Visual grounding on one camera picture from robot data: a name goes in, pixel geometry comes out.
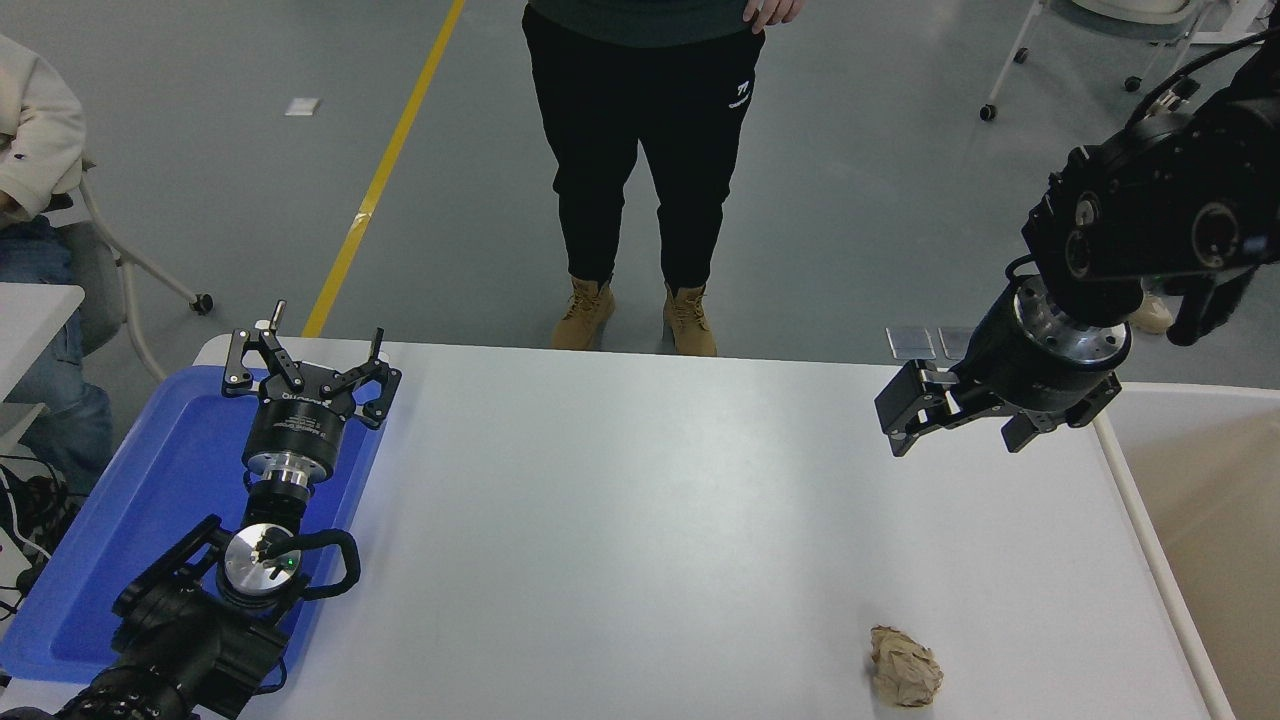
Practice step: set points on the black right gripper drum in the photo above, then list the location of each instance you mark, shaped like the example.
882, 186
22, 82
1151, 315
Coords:
1010, 370

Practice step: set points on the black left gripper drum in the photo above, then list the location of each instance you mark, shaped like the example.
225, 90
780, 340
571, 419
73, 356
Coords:
295, 430

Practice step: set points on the tan paper ball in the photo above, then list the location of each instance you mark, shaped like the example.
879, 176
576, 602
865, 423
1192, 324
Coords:
905, 668

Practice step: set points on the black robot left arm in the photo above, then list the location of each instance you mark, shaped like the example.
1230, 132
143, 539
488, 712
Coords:
180, 640

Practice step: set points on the person's hand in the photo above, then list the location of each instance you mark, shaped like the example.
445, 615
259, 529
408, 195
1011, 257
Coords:
772, 12

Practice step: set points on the clear floor plate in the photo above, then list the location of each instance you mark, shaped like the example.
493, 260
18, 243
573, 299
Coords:
910, 343
955, 342

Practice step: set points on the blue plastic tray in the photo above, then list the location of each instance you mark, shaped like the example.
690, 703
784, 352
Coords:
170, 470

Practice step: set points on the small white side table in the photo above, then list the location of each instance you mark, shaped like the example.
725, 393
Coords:
30, 320

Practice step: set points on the large pale bin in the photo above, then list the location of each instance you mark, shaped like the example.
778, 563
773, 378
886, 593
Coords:
1220, 520

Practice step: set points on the white paper scrap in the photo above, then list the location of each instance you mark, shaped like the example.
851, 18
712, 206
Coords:
302, 106

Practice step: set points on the white frame chair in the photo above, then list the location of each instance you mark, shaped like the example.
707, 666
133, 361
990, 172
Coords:
95, 280

